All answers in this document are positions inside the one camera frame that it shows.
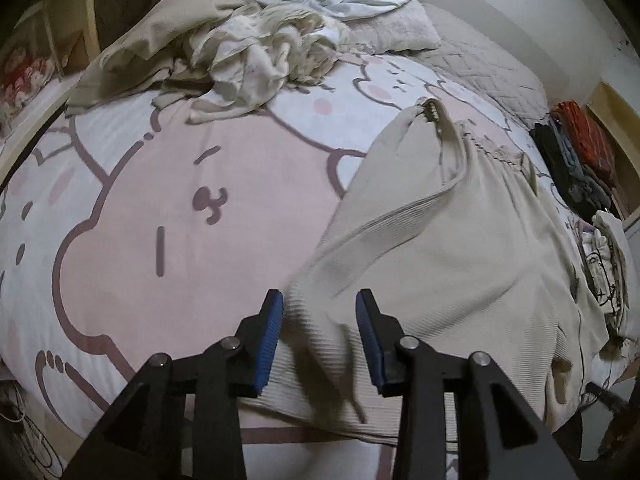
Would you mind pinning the quilted beige pillow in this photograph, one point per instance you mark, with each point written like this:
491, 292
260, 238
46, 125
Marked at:
490, 70

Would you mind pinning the clear box with red toy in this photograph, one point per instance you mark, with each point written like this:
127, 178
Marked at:
25, 80

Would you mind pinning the stack of dark folded clothes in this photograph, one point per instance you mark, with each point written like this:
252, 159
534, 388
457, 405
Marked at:
565, 170

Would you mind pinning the fluffy beige pillow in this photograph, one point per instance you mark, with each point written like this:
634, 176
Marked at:
395, 30

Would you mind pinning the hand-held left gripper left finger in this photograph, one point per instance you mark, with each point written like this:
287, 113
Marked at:
267, 340

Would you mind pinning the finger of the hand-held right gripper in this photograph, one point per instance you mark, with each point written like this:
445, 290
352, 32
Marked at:
607, 396

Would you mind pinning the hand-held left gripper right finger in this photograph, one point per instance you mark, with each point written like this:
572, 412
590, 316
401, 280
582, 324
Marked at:
370, 340

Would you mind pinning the beige waffle-knit pants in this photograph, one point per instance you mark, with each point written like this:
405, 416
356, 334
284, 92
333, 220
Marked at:
450, 250

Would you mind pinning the beige smooth garment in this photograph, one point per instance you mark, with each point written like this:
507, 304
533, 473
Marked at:
145, 45

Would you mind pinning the yellow wall niche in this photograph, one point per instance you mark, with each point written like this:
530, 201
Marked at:
620, 125

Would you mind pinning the cream folded garment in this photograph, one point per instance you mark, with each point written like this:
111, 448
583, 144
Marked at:
622, 245

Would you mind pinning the white printed folded garment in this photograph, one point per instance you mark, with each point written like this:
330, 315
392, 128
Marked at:
597, 265

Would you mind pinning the wooden bedside shelf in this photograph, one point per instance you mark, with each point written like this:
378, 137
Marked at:
65, 10

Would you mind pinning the bear print bedsheet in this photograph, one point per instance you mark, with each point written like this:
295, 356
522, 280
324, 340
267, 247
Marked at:
150, 200

